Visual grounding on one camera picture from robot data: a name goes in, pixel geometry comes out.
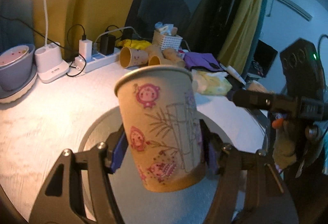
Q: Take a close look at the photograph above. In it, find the purple bowl stack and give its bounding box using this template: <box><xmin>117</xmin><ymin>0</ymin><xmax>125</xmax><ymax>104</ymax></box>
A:
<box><xmin>1</xmin><ymin>44</ymin><xmax>37</xmax><ymax>104</ymax></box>

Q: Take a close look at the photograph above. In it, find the plain brown cup lying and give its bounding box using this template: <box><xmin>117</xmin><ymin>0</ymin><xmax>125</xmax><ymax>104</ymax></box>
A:
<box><xmin>148</xmin><ymin>55</ymin><xmax>175</xmax><ymax>66</ymax></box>

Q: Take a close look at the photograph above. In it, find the white power strip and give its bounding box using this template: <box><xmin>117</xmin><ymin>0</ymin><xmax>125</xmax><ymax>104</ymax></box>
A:
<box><xmin>73</xmin><ymin>48</ymin><xmax>120</xmax><ymax>73</ymax></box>

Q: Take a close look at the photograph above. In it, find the brown floral cup right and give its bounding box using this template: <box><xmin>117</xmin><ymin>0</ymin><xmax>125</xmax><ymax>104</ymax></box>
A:
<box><xmin>162</xmin><ymin>48</ymin><xmax>186</xmax><ymax>68</ymax></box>

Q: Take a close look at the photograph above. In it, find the yellow curtain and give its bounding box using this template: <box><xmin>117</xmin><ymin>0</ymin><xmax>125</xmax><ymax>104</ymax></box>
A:
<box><xmin>33</xmin><ymin>0</ymin><xmax>269</xmax><ymax>68</ymax></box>

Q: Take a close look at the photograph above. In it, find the yellow tissue pack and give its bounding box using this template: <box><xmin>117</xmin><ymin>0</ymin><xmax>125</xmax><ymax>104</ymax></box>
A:
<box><xmin>191</xmin><ymin>70</ymin><xmax>232</xmax><ymax>96</ymax></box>

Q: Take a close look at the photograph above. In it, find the black power adapter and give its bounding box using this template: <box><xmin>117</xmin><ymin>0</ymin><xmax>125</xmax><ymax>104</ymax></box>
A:
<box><xmin>99</xmin><ymin>34</ymin><xmax>116</xmax><ymax>55</ymax></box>

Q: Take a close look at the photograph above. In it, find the brown cup back middle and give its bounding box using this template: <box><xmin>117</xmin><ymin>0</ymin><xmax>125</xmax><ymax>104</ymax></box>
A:
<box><xmin>145</xmin><ymin>45</ymin><xmax>163</xmax><ymax>59</ymax></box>

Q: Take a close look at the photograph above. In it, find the white plastic basket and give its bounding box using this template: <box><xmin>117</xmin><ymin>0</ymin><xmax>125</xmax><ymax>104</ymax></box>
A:
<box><xmin>152</xmin><ymin>31</ymin><xmax>183</xmax><ymax>50</ymax></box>

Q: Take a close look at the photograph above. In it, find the purple cloth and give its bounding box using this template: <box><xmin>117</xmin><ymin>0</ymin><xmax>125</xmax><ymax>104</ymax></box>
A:
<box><xmin>183</xmin><ymin>52</ymin><xmax>223</xmax><ymax>72</ymax></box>

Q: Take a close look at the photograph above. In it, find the round grey mat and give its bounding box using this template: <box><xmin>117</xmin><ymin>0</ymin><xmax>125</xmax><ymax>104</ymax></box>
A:
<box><xmin>78</xmin><ymin>104</ymin><xmax>266</xmax><ymax>224</ymax></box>

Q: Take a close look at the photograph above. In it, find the brown patterned paper cup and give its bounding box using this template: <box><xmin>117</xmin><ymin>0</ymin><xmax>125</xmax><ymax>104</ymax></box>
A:
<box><xmin>115</xmin><ymin>65</ymin><xmax>205</xmax><ymax>192</ymax></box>

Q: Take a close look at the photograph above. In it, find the white air conditioner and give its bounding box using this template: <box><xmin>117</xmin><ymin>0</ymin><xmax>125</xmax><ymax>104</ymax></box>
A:
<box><xmin>275</xmin><ymin>0</ymin><xmax>312</xmax><ymax>21</ymax></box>

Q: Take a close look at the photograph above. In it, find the yellow plastic bag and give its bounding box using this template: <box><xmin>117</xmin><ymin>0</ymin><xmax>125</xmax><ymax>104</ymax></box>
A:
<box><xmin>117</xmin><ymin>39</ymin><xmax>151</xmax><ymax>50</ymax></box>

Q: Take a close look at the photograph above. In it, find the white tablecloth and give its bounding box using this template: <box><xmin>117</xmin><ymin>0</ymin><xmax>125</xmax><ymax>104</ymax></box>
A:
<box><xmin>0</xmin><ymin>60</ymin><xmax>270</xmax><ymax>224</ymax></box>

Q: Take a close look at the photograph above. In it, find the brown floral cup lying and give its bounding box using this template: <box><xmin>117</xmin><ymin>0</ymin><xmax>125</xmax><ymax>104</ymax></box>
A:
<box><xmin>119</xmin><ymin>47</ymin><xmax>148</xmax><ymax>68</ymax></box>

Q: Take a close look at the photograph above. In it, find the white USB charger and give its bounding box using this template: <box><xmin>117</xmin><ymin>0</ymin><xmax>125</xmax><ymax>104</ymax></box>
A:
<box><xmin>79</xmin><ymin>39</ymin><xmax>93</xmax><ymax>62</ymax></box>

